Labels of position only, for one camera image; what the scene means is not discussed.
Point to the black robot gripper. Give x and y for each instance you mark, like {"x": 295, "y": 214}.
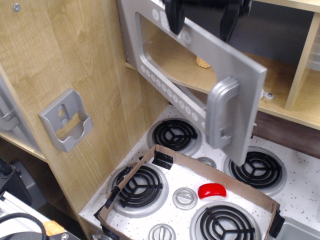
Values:
{"x": 232, "y": 9}

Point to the yellow toy corn cob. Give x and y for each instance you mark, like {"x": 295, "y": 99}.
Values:
{"x": 202, "y": 63}

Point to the white plastic door catch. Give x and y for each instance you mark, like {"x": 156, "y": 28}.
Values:
{"x": 267, "y": 95}

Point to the back left black burner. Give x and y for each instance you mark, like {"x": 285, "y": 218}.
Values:
{"x": 174, "y": 134}

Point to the black burner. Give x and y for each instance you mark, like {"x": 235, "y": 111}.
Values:
{"x": 222, "y": 222}
{"x": 174, "y": 134}
{"x": 260, "y": 170}
{"x": 143, "y": 189}

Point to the grey stove knob middle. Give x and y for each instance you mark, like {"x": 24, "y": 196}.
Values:
{"x": 208, "y": 161}

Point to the grey stove knob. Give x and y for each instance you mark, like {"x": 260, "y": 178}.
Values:
{"x": 208, "y": 161}
{"x": 162, "y": 231}
{"x": 185, "y": 198}

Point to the back right black burner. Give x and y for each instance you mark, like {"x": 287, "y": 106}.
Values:
{"x": 260, "y": 170}

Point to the red toy cheese wedge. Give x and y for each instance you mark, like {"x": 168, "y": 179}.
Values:
{"x": 211, "y": 191}

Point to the front left black burner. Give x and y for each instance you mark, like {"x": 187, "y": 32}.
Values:
{"x": 143, "y": 189}

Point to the grey stove knob centre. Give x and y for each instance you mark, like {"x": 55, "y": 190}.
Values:
{"x": 185, "y": 198}

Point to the front right black burner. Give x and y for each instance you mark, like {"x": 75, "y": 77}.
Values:
{"x": 222, "y": 222}

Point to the grey stove knob front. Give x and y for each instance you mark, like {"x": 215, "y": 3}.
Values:
{"x": 162, "y": 231}

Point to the grey toy sink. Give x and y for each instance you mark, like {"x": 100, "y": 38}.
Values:
{"x": 294, "y": 230}

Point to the grey wall phone holder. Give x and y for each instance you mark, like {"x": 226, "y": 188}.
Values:
{"x": 62, "y": 111}

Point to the grey fridge door handle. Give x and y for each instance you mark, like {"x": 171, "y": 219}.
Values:
{"x": 8, "y": 122}

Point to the brown cardboard frame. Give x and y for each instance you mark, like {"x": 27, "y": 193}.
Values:
{"x": 180, "y": 171}

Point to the aluminium frame rail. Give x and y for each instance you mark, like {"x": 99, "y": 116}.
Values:
{"x": 9, "y": 204}

